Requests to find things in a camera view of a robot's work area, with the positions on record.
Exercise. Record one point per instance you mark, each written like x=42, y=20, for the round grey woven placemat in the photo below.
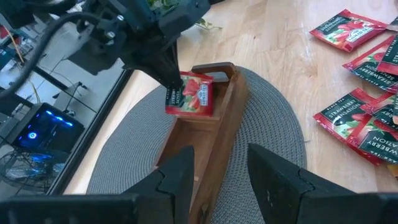
x=264, y=124

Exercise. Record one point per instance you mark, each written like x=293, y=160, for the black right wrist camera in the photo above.
x=186, y=14

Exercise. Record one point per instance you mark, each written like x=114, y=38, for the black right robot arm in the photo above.
x=15, y=12

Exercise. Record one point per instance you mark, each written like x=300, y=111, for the green leafy plant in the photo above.
x=161, y=3

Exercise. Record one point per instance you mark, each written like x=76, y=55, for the black computer case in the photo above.
x=46, y=130

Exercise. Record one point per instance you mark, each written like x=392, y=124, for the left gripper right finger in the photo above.
x=273, y=186

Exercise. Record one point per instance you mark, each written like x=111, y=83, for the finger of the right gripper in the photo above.
x=174, y=68
x=155, y=70

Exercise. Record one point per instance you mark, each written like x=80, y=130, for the wooden three-compartment tray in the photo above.
x=211, y=149

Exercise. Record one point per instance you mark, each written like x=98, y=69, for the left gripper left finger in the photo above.
x=174, y=193

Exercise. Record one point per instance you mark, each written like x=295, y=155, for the black aluminium table frame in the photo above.
x=94, y=130

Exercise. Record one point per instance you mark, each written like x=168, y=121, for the beige vanilla cinnamon tea bag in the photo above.
x=393, y=24

